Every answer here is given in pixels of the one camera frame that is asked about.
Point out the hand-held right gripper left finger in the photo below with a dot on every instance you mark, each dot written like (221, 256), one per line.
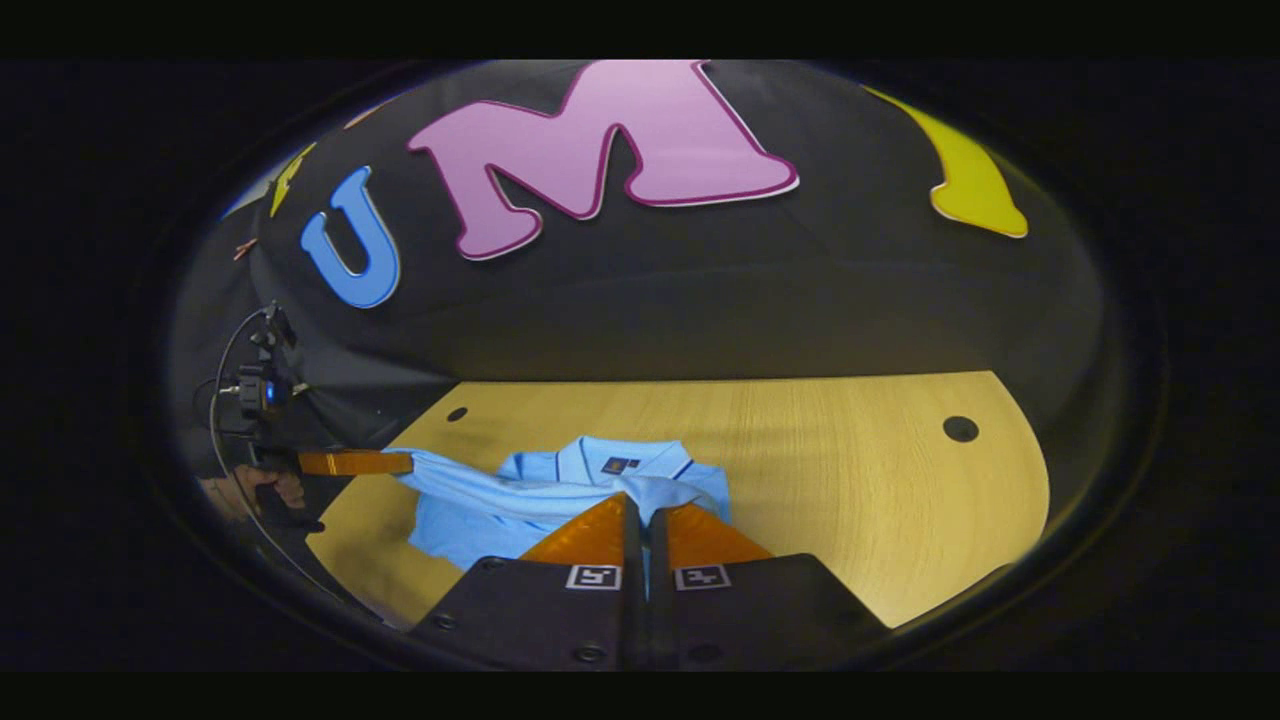
(600, 620)

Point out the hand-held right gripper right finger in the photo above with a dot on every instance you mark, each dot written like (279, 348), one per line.
(720, 620)

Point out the pink cloth clip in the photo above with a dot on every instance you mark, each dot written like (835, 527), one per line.
(244, 249)

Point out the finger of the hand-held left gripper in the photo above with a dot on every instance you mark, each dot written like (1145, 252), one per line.
(355, 463)

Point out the light blue polo T-shirt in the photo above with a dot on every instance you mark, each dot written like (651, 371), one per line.
(480, 510)

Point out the large round black table grommet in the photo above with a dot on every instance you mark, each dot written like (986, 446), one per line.
(960, 429)

